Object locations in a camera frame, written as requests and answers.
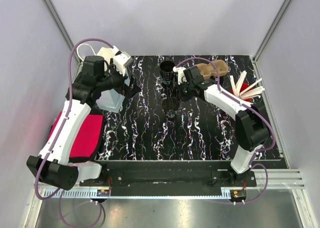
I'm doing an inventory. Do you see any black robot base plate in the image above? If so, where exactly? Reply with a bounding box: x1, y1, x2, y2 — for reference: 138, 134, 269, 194
80, 160, 257, 199

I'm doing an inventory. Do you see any aluminium frame post right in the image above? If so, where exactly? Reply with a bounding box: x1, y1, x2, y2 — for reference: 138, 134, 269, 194
252, 0, 301, 62

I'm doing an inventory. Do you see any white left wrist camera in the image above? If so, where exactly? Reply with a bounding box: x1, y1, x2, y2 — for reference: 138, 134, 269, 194
110, 46, 133, 76

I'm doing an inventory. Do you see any pink cloth on black pad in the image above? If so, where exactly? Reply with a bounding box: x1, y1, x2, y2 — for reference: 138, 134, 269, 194
48, 111, 105, 161

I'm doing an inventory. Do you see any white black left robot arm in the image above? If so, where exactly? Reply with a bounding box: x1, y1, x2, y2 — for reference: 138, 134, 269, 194
26, 53, 140, 190

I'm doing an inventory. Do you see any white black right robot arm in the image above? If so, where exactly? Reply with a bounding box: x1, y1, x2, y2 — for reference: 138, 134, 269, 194
173, 66, 271, 186

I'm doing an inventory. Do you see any black coffee cup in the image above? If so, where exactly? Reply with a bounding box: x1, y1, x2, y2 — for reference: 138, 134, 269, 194
162, 97, 180, 118
159, 61, 175, 86

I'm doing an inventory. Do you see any light blue paper bag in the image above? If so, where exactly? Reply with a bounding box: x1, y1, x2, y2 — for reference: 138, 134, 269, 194
96, 47, 132, 113

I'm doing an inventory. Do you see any aluminium frame post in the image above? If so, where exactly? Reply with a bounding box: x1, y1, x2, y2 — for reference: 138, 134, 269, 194
37, 0, 78, 53
252, 0, 301, 62

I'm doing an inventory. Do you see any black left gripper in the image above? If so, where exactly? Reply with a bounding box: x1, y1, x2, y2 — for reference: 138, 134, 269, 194
97, 59, 142, 99

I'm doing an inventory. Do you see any white wrapped straw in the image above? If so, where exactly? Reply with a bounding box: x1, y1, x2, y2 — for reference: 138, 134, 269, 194
239, 78, 262, 96
230, 75, 241, 97
240, 87, 265, 100
235, 71, 247, 96

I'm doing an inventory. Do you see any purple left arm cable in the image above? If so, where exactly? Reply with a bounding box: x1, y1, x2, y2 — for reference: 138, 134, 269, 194
34, 38, 116, 228

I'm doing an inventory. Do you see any red plastic cup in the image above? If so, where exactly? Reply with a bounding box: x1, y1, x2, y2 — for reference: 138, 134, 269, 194
229, 82, 252, 103

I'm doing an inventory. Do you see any aluminium frame post left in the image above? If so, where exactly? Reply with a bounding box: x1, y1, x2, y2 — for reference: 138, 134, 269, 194
37, 0, 78, 53

